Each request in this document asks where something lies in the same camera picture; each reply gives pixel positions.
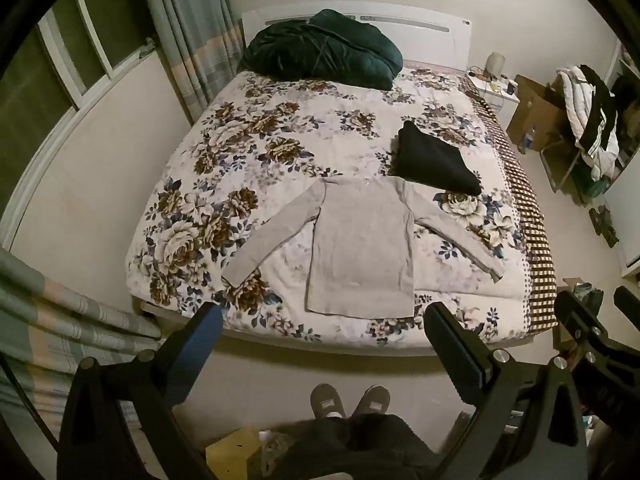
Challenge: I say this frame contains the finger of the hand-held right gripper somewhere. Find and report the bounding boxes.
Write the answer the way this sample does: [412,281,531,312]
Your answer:
[613,285,640,323]
[553,290,608,356]

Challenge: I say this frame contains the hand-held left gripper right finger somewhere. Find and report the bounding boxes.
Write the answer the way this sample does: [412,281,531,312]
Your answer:
[424,302,588,480]

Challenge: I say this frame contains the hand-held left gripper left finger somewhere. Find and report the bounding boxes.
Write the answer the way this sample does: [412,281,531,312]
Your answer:
[57,302,226,480]

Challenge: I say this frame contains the grey long-sleeve shirt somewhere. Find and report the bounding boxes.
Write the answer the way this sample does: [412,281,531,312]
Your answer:
[221,176,506,320]

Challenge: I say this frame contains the small cardboard box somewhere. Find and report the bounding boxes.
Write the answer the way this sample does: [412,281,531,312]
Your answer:
[552,277,608,356]

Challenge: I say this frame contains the dark slippers pair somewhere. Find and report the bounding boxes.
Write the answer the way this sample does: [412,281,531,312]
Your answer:
[590,207,620,248]

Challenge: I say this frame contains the person's right grey shoe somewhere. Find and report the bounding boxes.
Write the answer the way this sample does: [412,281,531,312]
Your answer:
[352,385,391,416]

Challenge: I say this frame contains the person's grey shoe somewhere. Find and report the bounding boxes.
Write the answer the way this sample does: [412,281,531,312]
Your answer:
[310,384,346,418]
[352,385,391,416]

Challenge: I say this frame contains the brown checkered bed sheet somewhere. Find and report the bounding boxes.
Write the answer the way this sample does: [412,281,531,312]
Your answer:
[462,80,558,333]

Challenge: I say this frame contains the yellow box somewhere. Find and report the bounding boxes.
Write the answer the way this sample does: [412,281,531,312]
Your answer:
[206,427,266,480]

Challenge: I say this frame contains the person's left grey shoe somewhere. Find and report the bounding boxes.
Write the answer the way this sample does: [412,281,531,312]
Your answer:
[310,384,346,418]

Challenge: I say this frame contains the person's dark trouser legs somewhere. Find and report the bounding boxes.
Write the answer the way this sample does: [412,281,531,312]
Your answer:
[272,412,441,480]

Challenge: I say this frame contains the striped green curtain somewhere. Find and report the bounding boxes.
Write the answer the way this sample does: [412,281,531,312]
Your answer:
[0,245,163,461]
[137,0,246,123]

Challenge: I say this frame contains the floral quilt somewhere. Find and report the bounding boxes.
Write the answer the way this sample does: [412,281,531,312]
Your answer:
[125,67,531,348]

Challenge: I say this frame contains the black folded garment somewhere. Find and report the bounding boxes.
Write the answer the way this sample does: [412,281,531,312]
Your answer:
[389,120,483,196]

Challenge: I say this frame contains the black jacket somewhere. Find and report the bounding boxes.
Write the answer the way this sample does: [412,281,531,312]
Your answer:
[580,65,622,153]

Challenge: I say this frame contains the large cardboard box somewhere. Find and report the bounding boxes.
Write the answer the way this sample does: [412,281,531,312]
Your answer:
[506,75,568,153]

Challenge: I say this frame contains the white nightstand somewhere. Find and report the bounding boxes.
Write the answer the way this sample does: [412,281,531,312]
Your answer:
[465,67,523,133]

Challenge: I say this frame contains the white framed window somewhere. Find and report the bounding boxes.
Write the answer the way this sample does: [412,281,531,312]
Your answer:
[0,0,156,211]

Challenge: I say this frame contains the dark green duvet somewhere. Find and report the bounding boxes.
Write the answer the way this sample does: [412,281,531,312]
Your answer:
[239,9,404,92]

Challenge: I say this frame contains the white bed headboard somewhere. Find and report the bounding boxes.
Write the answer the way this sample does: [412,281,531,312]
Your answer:
[241,2,473,68]

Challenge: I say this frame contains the white bed frame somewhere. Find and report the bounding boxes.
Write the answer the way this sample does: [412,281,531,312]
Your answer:
[132,297,436,358]

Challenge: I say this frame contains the metal frame chair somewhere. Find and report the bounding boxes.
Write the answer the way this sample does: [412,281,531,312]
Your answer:
[539,130,601,196]

